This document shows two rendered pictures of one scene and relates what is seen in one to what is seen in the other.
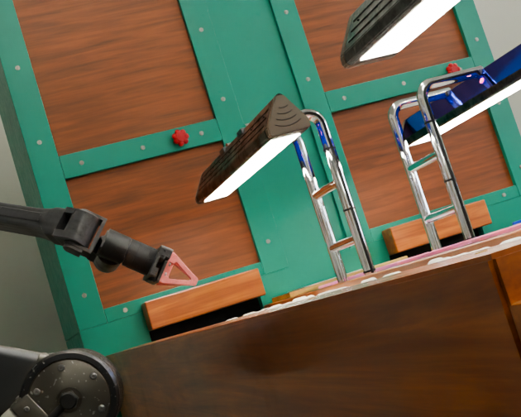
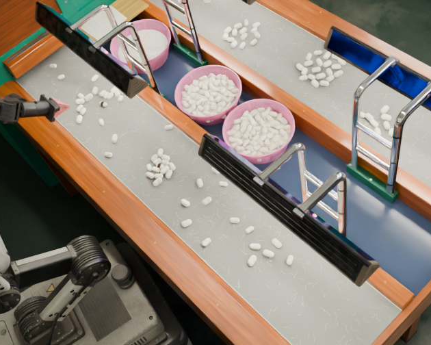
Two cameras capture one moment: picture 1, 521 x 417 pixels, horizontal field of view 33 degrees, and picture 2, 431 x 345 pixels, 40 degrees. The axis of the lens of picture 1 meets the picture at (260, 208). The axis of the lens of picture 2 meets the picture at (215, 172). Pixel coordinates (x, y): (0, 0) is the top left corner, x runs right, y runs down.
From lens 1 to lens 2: 1.70 m
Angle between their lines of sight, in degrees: 61
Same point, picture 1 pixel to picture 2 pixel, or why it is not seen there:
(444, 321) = not seen: outside the picture
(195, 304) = (36, 57)
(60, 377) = (90, 270)
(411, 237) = not seen: outside the picture
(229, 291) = (53, 44)
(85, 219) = (11, 109)
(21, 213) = not seen: outside the picture
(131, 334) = (1, 77)
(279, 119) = (134, 90)
